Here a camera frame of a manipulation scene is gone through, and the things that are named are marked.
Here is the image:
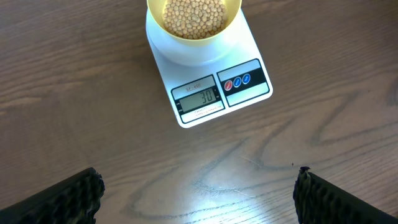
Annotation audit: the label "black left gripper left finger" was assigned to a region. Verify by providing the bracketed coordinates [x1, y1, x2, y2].
[1, 167, 105, 224]

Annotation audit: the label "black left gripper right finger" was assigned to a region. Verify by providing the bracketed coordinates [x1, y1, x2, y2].
[293, 167, 397, 224]

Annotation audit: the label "white digital kitchen scale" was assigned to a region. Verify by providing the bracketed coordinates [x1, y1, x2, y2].
[146, 10, 273, 128]

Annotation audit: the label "yellow bowl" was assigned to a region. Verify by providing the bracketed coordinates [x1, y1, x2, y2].
[147, 0, 242, 47]

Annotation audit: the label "soybeans in bowl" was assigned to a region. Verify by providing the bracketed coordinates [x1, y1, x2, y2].
[162, 0, 228, 40]

